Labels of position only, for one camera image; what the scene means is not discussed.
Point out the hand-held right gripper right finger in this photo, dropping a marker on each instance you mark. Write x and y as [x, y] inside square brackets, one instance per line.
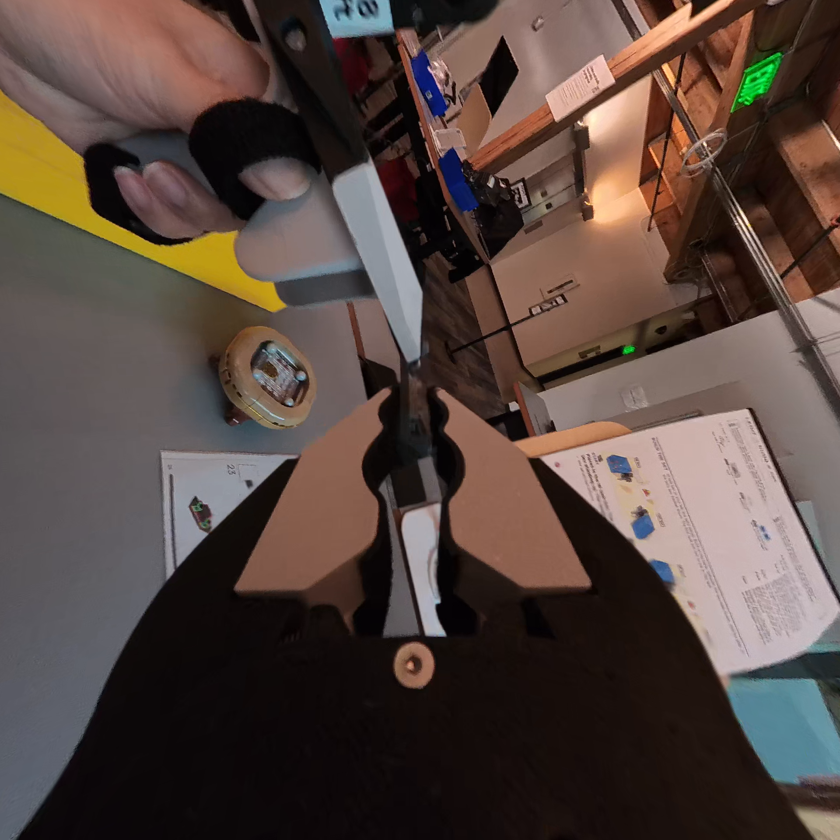
[512, 525]

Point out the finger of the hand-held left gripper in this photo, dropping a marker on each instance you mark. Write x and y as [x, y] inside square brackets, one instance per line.
[387, 262]

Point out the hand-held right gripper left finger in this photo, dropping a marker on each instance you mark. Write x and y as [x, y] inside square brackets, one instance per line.
[315, 525]

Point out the small dark brick assembly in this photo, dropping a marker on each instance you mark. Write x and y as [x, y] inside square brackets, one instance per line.
[413, 426]

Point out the yellow plastic bin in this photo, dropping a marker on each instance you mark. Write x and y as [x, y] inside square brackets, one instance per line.
[39, 170]

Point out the grey desk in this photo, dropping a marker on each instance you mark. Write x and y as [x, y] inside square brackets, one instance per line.
[79, 394]

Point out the person's left hand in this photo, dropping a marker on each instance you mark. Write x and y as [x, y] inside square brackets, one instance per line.
[131, 59]

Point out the blue plastic bin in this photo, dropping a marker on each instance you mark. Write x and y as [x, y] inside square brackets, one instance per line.
[459, 180]
[426, 82]

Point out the instruction booklet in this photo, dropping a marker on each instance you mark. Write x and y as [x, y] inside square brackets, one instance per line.
[197, 472]

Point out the black floor stand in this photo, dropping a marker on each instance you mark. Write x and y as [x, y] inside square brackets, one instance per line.
[512, 323]

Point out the tan brick pot model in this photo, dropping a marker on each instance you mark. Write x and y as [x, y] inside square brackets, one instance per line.
[243, 394]

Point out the printed instruction sheet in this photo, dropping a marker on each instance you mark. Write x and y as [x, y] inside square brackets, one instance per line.
[722, 525]

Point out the white paper notice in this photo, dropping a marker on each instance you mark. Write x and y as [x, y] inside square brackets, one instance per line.
[581, 88]

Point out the green exit sign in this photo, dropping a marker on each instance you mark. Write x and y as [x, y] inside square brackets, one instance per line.
[758, 82]

